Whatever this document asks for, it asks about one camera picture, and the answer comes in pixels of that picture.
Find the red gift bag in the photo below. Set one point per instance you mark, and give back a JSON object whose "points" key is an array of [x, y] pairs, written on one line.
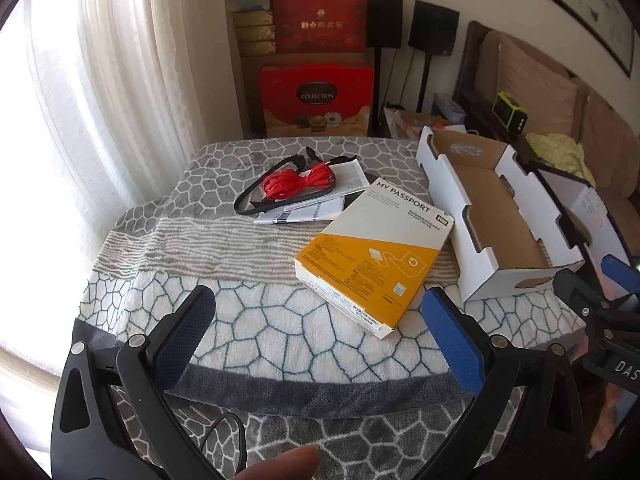
{"points": [[315, 85]]}

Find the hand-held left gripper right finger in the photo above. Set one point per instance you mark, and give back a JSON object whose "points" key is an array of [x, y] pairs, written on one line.
{"points": [[452, 345]]}

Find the white cardboard box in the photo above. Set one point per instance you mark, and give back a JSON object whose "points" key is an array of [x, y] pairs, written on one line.
{"points": [[487, 200]]}

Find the green yellow device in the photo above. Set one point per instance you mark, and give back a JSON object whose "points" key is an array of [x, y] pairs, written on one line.
{"points": [[510, 112]]}

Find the person's right hand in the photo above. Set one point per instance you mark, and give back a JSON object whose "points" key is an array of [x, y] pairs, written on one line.
{"points": [[606, 420]]}

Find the person's left hand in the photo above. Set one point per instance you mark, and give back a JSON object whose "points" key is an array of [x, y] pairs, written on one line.
{"points": [[280, 465]]}

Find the framed wall picture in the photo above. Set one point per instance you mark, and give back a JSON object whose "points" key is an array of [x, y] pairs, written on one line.
{"points": [[575, 0]]}

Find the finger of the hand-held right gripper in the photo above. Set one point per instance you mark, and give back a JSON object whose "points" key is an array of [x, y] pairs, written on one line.
{"points": [[621, 269], [575, 286]]}

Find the blue white box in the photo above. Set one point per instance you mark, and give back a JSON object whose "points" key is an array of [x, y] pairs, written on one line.
{"points": [[450, 107]]}

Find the black speaker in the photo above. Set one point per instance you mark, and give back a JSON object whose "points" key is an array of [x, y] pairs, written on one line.
{"points": [[384, 17], [434, 27]]}

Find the open cardboard box with clutter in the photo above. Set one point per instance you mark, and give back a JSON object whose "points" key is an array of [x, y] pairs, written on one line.
{"points": [[400, 122]]}

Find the brown sofa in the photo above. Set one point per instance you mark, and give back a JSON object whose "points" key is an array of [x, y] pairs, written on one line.
{"points": [[535, 80]]}

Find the white sheer curtain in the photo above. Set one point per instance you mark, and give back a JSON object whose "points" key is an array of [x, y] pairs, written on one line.
{"points": [[100, 85]]}

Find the grey white patterned blanket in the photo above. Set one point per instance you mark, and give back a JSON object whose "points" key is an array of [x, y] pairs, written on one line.
{"points": [[280, 320]]}

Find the yellow white product box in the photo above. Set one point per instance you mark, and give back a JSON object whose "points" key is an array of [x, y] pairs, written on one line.
{"points": [[365, 265]]}

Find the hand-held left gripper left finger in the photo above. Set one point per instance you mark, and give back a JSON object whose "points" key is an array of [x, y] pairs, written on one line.
{"points": [[184, 340]]}

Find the white instruction booklet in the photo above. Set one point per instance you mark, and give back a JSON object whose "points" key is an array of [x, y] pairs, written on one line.
{"points": [[347, 176]]}

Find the red gift box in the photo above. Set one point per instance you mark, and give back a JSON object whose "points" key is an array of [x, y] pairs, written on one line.
{"points": [[320, 25]]}

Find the yellow checked cloth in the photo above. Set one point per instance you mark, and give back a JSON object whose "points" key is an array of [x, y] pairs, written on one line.
{"points": [[560, 152]]}

